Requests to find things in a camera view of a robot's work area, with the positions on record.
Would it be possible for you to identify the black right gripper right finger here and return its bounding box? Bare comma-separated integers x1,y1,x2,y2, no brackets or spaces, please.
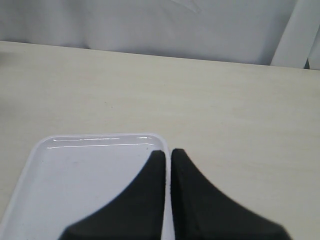
170,148,291,240

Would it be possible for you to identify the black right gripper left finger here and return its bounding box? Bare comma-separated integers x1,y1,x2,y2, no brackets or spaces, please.
60,150,166,240

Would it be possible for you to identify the white rectangular tray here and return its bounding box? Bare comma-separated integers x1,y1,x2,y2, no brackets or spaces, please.
0,133,171,240

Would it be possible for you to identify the white backdrop curtain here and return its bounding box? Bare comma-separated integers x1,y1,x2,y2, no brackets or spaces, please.
0,0,320,70

